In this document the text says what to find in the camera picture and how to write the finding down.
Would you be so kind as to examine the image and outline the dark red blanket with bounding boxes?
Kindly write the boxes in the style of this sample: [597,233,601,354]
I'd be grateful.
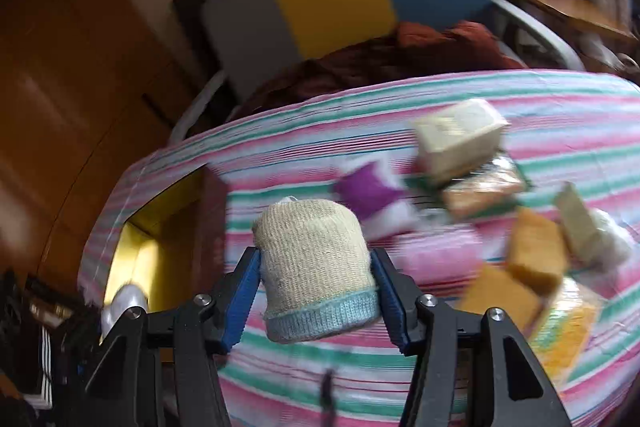
[234,20,525,119]

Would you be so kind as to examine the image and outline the striped pink green bedsheet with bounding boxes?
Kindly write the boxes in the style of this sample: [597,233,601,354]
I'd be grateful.
[77,70,639,426]

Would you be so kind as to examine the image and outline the yellow biscuit packet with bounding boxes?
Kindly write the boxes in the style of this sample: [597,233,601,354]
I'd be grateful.
[528,277,604,387]

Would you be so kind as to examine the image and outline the purple snack packet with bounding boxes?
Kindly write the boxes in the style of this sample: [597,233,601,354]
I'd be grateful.
[333,155,420,243]

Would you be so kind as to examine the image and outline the cream cardboard box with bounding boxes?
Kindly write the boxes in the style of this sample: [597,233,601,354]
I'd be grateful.
[411,98,509,185]

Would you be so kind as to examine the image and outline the gold lined brown box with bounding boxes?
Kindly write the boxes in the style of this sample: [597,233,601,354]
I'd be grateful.
[104,165,228,312]

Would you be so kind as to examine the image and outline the green cracker packet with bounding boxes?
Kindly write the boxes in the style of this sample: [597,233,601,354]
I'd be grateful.
[440,152,529,220]

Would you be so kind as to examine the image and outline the wooden wardrobe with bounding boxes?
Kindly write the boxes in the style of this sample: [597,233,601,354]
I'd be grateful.
[1,0,198,294]

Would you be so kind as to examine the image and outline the yellow sponge block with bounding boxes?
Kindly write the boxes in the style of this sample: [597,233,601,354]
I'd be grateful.
[506,207,570,297]
[456,263,541,333]

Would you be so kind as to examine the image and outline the grey yellow blue chair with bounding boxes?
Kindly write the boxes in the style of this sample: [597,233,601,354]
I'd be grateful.
[170,0,582,143]

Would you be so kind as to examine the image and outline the white foam block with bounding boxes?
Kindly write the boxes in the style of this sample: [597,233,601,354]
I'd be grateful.
[390,225,483,286]

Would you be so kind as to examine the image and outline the wooden side desk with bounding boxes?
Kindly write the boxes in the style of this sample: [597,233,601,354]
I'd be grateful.
[518,0,638,46]

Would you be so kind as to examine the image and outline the cream blue sock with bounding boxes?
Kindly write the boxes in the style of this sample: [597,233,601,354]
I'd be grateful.
[253,198,380,343]

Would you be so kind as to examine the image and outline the small green label box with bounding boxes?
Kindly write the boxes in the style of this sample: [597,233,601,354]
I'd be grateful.
[554,182,605,265]

